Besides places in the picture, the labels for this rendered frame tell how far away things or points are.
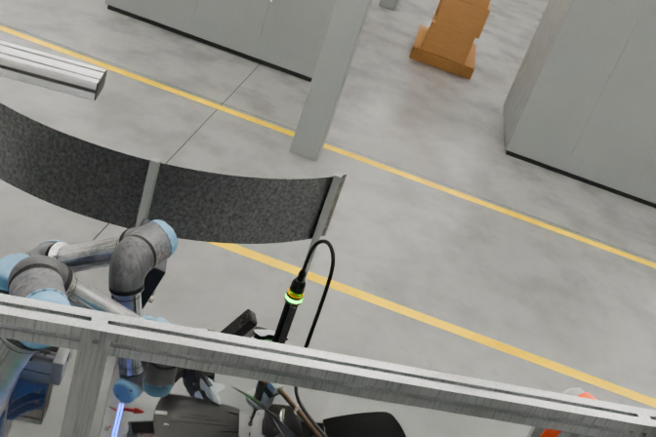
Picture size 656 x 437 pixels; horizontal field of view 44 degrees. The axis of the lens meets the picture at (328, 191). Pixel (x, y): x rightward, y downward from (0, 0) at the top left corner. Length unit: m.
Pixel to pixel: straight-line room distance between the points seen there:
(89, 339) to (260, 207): 2.99
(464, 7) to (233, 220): 6.32
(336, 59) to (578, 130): 2.87
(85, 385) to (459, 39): 9.04
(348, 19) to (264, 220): 2.43
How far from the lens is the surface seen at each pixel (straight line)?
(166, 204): 3.99
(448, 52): 10.05
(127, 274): 2.26
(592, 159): 8.26
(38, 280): 1.85
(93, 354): 1.17
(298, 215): 4.23
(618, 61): 7.97
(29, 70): 1.91
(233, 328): 2.03
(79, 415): 1.25
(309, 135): 6.48
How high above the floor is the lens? 2.78
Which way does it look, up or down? 27 degrees down
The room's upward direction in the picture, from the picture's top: 19 degrees clockwise
